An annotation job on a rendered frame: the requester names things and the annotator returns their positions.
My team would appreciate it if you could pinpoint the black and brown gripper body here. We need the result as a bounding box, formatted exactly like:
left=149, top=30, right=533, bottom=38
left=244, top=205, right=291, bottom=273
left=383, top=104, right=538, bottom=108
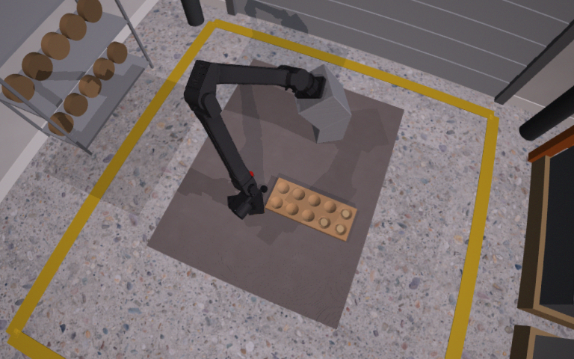
left=248, top=189, right=264, bottom=215

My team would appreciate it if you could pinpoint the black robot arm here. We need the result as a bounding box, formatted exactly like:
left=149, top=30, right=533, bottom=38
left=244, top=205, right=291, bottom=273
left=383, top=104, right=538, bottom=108
left=184, top=60, right=326, bottom=220

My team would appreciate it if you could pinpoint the orange tray with round pockets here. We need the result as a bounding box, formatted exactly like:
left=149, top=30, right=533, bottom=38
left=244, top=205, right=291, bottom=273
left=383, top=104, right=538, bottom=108
left=265, top=177, right=357, bottom=242

